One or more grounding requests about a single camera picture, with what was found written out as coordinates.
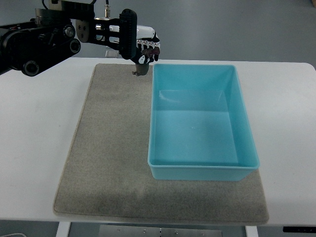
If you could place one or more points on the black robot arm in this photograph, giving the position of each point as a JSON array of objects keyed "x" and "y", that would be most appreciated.
[{"x": 57, "y": 32}]

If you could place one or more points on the right white table leg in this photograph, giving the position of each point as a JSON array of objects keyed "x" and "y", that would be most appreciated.
[{"x": 251, "y": 231}]

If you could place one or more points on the brown hippo toy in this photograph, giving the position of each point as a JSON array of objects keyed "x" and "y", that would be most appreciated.
[{"x": 142, "y": 69}]

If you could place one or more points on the blue plastic box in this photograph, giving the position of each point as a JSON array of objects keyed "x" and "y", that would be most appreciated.
[{"x": 199, "y": 128}]

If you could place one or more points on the lower metal floor plate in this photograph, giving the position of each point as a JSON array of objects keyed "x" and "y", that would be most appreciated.
[{"x": 111, "y": 54}]

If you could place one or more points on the white table leg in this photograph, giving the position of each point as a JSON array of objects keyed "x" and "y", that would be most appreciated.
[
  {"x": 251, "y": 231},
  {"x": 63, "y": 229}
]

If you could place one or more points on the grey felt mat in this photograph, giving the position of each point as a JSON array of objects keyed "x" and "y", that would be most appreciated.
[{"x": 107, "y": 176}]

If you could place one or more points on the black desk control panel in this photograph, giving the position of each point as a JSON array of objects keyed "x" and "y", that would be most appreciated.
[{"x": 299, "y": 229}]

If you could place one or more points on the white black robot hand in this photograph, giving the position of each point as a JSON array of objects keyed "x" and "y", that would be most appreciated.
[{"x": 147, "y": 46}]

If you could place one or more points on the grey metal table crossbar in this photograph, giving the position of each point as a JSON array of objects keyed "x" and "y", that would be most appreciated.
[{"x": 134, "y": 231}]

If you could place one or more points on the left white table leg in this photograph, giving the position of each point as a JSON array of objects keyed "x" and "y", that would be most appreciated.
[{"x": 63, "y": 229}]

